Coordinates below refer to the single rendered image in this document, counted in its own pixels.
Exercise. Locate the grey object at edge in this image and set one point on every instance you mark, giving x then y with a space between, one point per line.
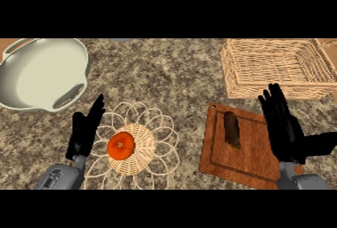
122 39

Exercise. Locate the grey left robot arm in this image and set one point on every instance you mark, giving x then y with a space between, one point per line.
61 176

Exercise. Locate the rectangular wicker basket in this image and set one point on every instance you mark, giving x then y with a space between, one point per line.
277 68

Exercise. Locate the orange tomato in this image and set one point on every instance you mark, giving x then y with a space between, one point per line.
122 145

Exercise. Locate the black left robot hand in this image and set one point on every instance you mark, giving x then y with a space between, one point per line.
86 127

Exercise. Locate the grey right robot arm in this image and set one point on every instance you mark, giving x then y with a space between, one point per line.
298 178

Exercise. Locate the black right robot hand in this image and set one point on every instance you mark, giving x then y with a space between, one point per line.
286 130

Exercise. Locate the brown wooden cutting board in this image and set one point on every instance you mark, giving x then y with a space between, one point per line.
239 154

